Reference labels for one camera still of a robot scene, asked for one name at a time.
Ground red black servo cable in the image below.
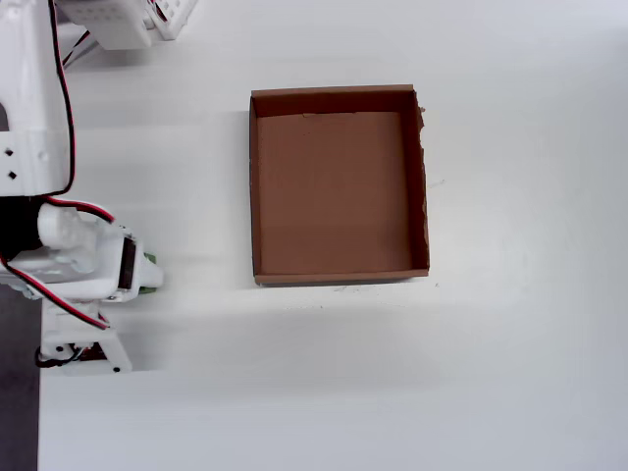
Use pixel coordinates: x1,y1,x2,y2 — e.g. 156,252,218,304
46,0,118,226
0,252,112,332

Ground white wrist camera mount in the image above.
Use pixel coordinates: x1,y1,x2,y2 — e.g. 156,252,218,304
34,298,133,378

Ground brown cardboard box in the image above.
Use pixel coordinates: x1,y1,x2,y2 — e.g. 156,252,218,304
248,83,432,288

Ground green cube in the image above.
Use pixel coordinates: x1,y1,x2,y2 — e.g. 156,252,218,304
136,251,159,296

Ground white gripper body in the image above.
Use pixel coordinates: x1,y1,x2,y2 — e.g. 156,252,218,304
0,203,141,303

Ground black camera cable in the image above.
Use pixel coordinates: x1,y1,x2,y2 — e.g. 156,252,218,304
34,342,82,368

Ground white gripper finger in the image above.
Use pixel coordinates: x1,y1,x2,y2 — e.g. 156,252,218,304
136,250,167,291

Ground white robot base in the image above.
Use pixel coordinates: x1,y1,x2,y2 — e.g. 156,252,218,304
146,0,200,41

